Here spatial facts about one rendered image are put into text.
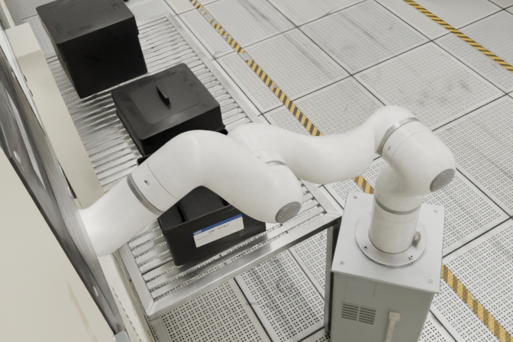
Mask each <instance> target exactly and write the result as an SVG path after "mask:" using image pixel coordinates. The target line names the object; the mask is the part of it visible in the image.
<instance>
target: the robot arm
mask: <svg viewBox="0 0 513 342"><path fill-rule="evenodd" d="M375 154H378V155H379V156H381V157H382V158H383V159H384V160H385V161H386V163H387V164H388V166H386V167H385V168H383V169H382V170H381V171H380V173H379V175H378V176H377V179H376V184H375V188H374V194H373V205H372V211H369V212H367V213H366V214H365V215H364V216H363V217H362V218H361V219H360V220H359V222H358V224H357V228H356V241H357V245H358V247H359V248H360V250H361V251H362V253H363V254H364V255H365V256H366V257H368V258H369V259H370V260H372V261H373V262H375V263H378V264H379V265H383V266H390V267H400V266H407V265H409V264H411V263H413V262H415V261H416V260H417V259H418V258H420V256H421V255H422V253H423V252H424V249H425V247H426V243H427V237H426V233H425V230H424V228H423V226H422V225H421V223H420V222H419V221H418V217H419V214H420V210H421V205H422V202H423V198H424V195H428V194H431V193H433V192H436V191H438V190H440V189H442V188H444V187H445V186H447V185H448V184H449V183H450V182H451V181H452V180H453V178H454V176H455V173H456V167H457V166H456V160H455V158H454V155H453V154H452V152H451V151H450V149H449V148H448V147H447V145H446V144H445V143H444V142H443V141H442V140H441V139H440V138H438V137H437V136H436V135H435V134H434V133H433V132H432V131H431V130H430V129H429V128H427V127H426V126H425V125H424V124H423V123H422V122H421V121H420V120H419V119H418V118H416V117H415V116H414V115H413V114H412V113H411V112H410V111H408V110H407V109H405V108H403V107H400V106H397V105H387V106H384V107H381V108H379V109H378V110H376V111H374V112H373V113H372V114H371V115H370V116H369V117H368V118H367V119H366V120H365V121H364V122H363V123H362V124H361V125H360V126H358V127H357V128H355V129H353V130H351V131H348V132H345V133H341V134H330V135H324V136H308V135H304V134H298V133H296V132H293V131H288V130H286V129H283V128H280V127H277V126H274V125H271V124H264V123H247V124H242V125H239V126H237V127H235V128H233V129H232V130H231V131H230V132H229V133H228V134H227V136H226V135H224V134H220V133H218V132H214V131H202V130H197V131H186V132H184V133H181V134H179V135H177V136H175V137H174V138H173V139H171V140H170V141H168V142H167V143H166V144H164V145H163V146H162V147H161V148H160V149H158V150H157V151H156V152H155V153H154V154H152V155H151V156H150V157H149V158H147V159H146V160H145V161H144V162H142V164H140V165H139V166H138V167H137V168H136V169H134V170H133V171H132V172H131V173H129V174H128V175H127V176H125V177H124V178H123V179H122V180H121V181H120V182H119V183H118V184H117V185H115V186H114V187H113V188H112V189H110V190H109V191H108V192H107V193H105V194H104V195H103V196H102V197H101V198H100V199H99V200H98V201H97V202H95V203H94V204H93V205H91V206H90V207H88V208H86V209H78V210H79V213H80V216H81V218H82V221H83V223H84V225H85V229H86V230H87V233H88V235H89V238H90V241H91V242H92V246H93V248H94V250H95V253H96V256H97V257H105V256H107V255H109V254H111V253H113V252H115V251H116V250H117V249H118V248H120V247H121V246H123V245H124V244H125V243H127V242H128V241H129V240H130V239H131V238H132V237H134V236H135V235H136V234H138V233H139V232H140V231H142V230H143V229H144V228H145V227H146V226H147V225H149V224H150V223H151V222H153V221H154V220H155V219H157V218H158V217H159V216H161V214H162V213H164V212H165V211H167V210H168V209H169V208H170V207H172V206H173V205H174V204H176V203H177V202H178V201H179V200H180V199H181V198H182V197H184V196H185V195H186V194H188V193H189V192H190V191H192V190H193V189H194V188H196V187H198V186H204V187H206V188H208V189H210V190H212V191H213V192H214V193H216V194H217V195H219V196H221V197H222V198H223V199H224V200H226V201H227V202H229V203H230V204H231V205H233V206H234V207H235V208H237V209H238V210H240V211H242V212H243V213H244V214H246V215H248V216H250V217H252V218H254V219H257V220H258V221H262V222H266V223H270V224H278V223H282V222H285V221H288V220H290V219H292V218H294V217H295V216H296V215H297V214H298V212H299V211H300V209H301V207H302V203H303V198H304V196H303V191H302V187H301V185H300V183H299V181H298V179H297V178H299V179H302V180H305V181H307V182H310V183H314V184H321V185H324V184H331V183H335V182H342V181H345V180H348V179H353V178H356V177H358V176H360V175H361V174H363V173H365V172H366V171H367V170H368V169H369V167H370V165H371V163H372V161H373V158H374V155H375Z"/></svg>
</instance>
